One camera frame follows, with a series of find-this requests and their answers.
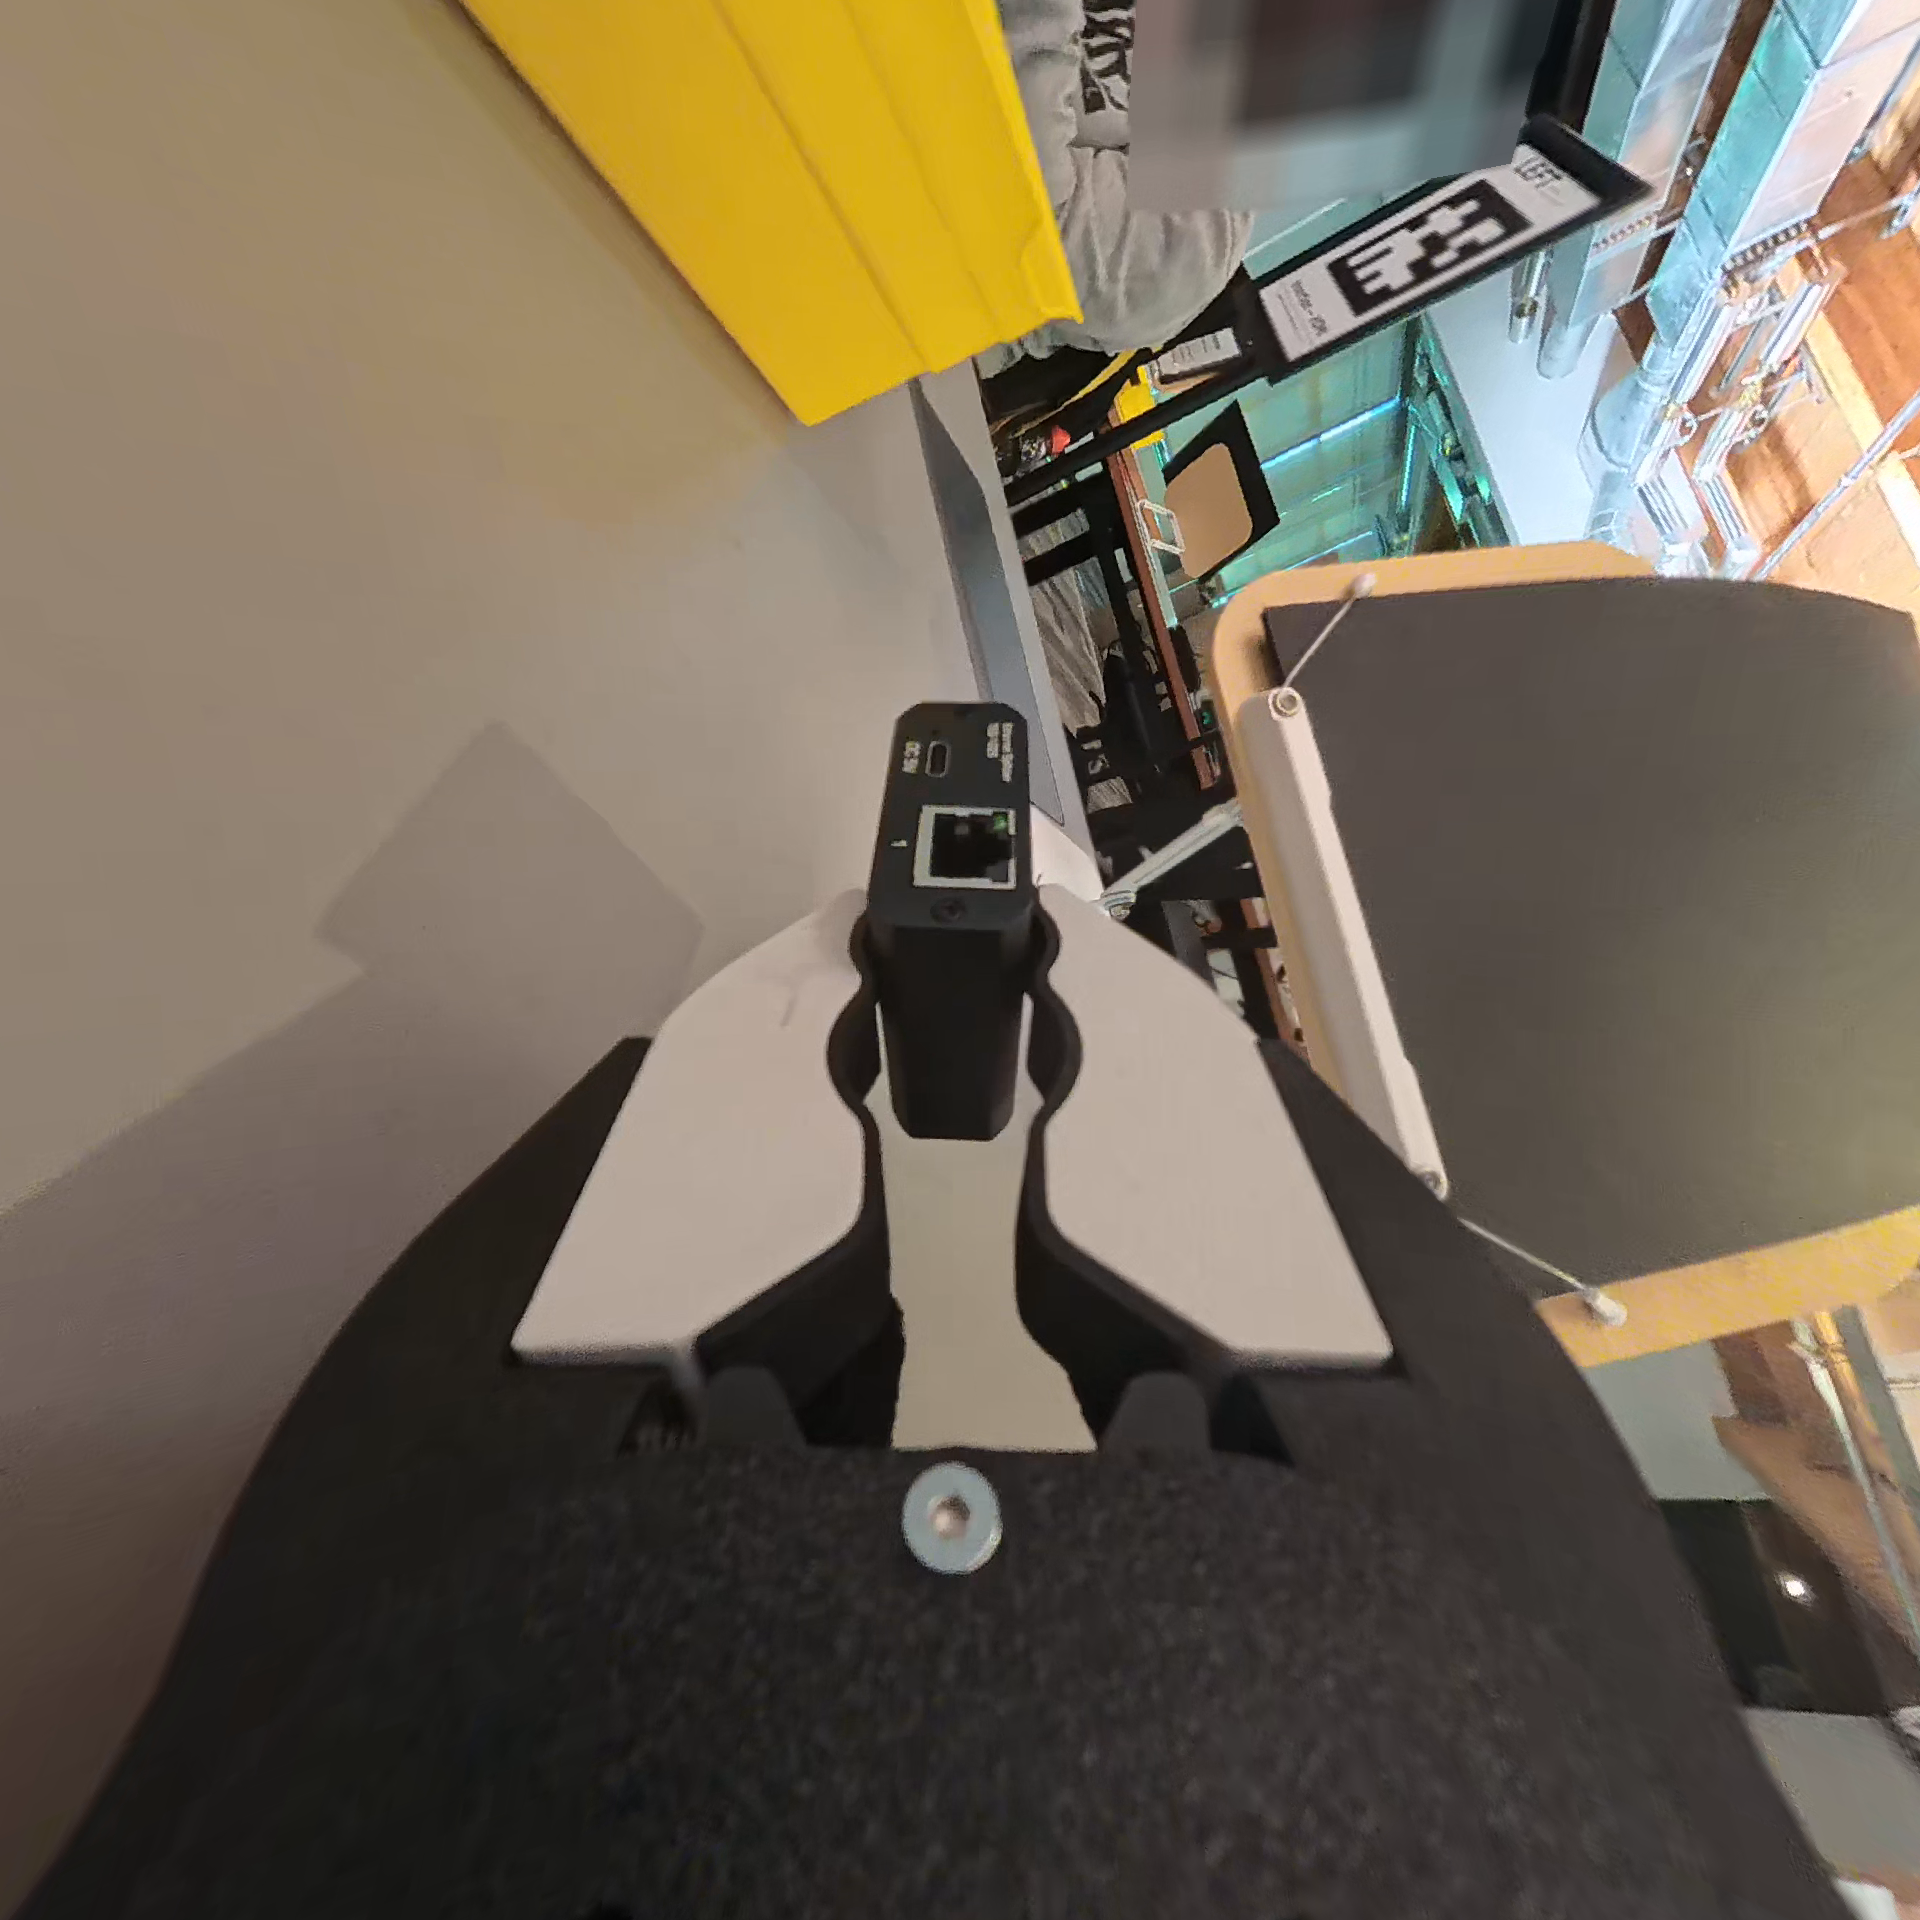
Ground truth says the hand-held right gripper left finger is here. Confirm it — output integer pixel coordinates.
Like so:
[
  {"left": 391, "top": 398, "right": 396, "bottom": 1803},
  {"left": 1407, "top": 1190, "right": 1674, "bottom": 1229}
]
[{"left": 510, "top": 903, "right": 905, "bottom": 1447}]

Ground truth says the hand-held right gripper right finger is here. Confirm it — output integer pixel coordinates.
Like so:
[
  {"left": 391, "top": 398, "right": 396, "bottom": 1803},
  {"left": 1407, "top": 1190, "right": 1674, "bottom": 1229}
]
[{"left": 1014, "top": 903, "right": 1399, "bottom": 1447}]

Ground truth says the black ethernet port adapter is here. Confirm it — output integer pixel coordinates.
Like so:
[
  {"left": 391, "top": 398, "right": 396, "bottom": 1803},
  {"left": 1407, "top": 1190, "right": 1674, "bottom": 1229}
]
[{"left": 868, "top": 704, "right": 1050, "bottom": 1143}]

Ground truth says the yellow plastic bin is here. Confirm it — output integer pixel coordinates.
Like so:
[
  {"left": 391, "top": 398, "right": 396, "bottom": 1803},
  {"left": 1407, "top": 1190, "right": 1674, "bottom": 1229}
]
[{"left": 458, "top": 0, "right": 1084, "bottom": 430}]

